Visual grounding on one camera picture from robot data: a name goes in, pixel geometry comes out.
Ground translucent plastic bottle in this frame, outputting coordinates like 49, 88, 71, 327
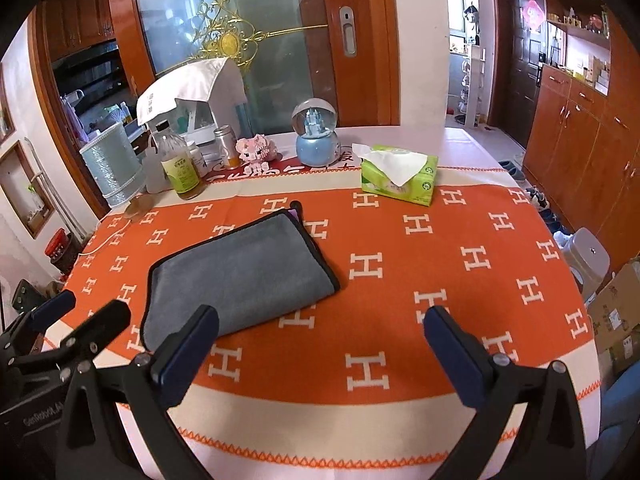
141, 141, 168, 195

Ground blue cloth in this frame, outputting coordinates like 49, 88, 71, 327
597, 367, 640, 466

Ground blue snow globe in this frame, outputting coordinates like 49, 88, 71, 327
291, 98, 342, 167

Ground white plastic stool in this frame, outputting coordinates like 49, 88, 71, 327
552, 227, 612, 303

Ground gold door ornament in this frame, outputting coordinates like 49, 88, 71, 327
187, 0, 331, 67

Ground white lamp cord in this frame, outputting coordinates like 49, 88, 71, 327
80, 212, 132, 257

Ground red door decoration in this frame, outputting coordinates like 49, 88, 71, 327
522, 0, 546, 32

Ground grey towel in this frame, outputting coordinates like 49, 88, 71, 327
140, 201, 342, 352

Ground pink block toy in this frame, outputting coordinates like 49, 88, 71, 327
236, 134, 282, 164

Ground cardboard box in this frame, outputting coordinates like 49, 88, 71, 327
585, 256, 640, 381

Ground red container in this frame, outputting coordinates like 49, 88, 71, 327
44, 227, 71, 262

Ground wooden sliding glass door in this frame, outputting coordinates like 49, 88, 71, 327
106, 0, 401, 128

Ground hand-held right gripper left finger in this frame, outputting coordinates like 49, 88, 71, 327
55, 304, 221, 480

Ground blue slippers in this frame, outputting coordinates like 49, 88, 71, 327
497, 159, 527, 182

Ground light blue ribbed basket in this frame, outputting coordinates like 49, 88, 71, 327
79, 123, 155, 219

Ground white cloth cover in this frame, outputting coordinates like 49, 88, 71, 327
136, 57, 249, 126

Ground silver metal can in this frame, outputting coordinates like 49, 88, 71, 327
213, 126, 240, 169

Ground wooden cabinet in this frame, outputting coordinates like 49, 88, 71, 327
522, 0, 640, 273

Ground white plastic organizer box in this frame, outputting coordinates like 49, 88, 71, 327
170, 96, 241, 147

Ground white shelf rack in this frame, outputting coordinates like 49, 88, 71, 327
457, 45, 488, 128

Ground orange printed tablecloth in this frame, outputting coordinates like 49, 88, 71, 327
42, 127, 603, 480

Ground glass bottle with yellow label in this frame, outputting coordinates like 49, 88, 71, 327
151, 120, 207, 201

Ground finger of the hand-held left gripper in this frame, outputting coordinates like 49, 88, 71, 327
0, 289, 77, 361
10, 300, 133, 386

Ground dark entrance door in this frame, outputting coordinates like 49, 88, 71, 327
505, 0, 547, 150

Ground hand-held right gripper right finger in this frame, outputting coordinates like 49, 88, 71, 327
423, 305, 590, 480

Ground green tissue pack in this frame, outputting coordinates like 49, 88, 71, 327
351, 143, 439, 207

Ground small white pill bottle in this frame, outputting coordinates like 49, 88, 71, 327
186, 141, 207, 179

